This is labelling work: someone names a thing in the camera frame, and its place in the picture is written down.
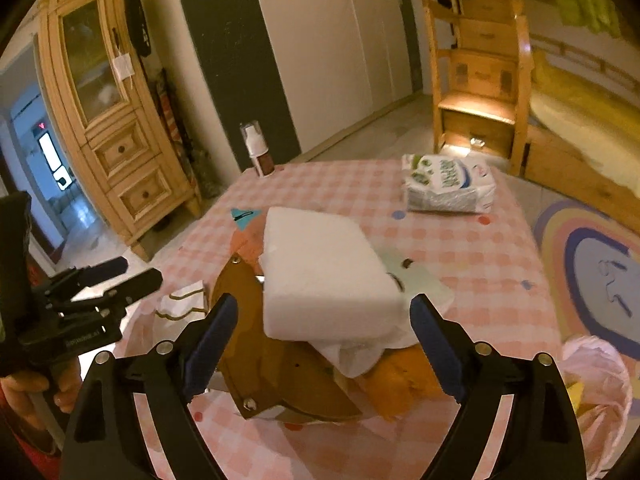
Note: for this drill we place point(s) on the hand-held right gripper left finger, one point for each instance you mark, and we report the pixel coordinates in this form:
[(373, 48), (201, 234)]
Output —
[(212, 340)]

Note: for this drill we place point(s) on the white paper note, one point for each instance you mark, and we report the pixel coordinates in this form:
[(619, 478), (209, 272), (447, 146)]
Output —
[(122, 66)]

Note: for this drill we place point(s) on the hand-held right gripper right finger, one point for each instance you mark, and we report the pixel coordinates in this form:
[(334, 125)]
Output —
[(437, 345)]

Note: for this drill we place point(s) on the wooden staircase with drawers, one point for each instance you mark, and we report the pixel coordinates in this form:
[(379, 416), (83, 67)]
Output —
[(480, 75)]

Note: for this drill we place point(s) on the pink plastic bag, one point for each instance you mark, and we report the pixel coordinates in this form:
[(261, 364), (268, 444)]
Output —
[(597, 375)]

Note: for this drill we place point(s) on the dark patterned cloth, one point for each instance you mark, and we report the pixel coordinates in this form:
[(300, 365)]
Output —
[(192, 160)]

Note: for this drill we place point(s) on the crumpled white gold-trimmed napkin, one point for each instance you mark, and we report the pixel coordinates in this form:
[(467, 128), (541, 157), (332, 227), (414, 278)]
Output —
[(180, 300)]

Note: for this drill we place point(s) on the rainbow oval rug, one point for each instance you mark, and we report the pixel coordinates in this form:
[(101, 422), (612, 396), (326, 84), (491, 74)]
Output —
[(600, 270)]

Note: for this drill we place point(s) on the white wardrobe with round holes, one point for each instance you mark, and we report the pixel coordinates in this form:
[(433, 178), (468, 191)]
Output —
[(340, 60)]

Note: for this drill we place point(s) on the wooden bunk bed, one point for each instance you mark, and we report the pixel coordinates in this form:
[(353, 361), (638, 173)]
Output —
[(585, 125)]

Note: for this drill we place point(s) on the pink checkered tablecloth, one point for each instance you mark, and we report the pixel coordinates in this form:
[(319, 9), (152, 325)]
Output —
[(470, 270)]

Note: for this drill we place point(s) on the white tissue pack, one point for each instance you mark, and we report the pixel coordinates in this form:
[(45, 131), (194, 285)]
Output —
[(445, 185)]

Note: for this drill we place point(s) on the white foam block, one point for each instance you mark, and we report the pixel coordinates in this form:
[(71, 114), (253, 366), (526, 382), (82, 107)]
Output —
[(320, 265)]

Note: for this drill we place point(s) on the brown spray bottle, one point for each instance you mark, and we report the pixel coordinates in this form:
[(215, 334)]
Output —
[(257, 152)]

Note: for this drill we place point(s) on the black hanging bag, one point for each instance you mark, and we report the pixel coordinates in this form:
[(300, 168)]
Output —
[(137, 15)]

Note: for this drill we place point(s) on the white paper sheet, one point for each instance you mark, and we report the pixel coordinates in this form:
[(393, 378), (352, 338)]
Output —
[(355, 355)]

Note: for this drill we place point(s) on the person's left hand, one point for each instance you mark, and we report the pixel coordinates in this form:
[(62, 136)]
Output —
[(25, 392)]

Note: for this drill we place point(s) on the orange cloth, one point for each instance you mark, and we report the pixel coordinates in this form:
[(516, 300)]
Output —
[(400, 377)]

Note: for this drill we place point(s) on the brown leather pouch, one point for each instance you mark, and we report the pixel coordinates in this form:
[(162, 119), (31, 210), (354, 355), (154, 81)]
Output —
[(280, 375)]

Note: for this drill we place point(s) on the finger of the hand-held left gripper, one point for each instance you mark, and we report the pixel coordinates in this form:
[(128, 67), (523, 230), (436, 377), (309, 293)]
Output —
[(95, 272), (137, 282)]

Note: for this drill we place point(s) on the wooden glass-door cabinet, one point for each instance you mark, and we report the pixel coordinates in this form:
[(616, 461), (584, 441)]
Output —
[(125, 150)]

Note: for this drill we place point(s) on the light green card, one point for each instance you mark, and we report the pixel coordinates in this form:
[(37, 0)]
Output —
[(425, 285)]

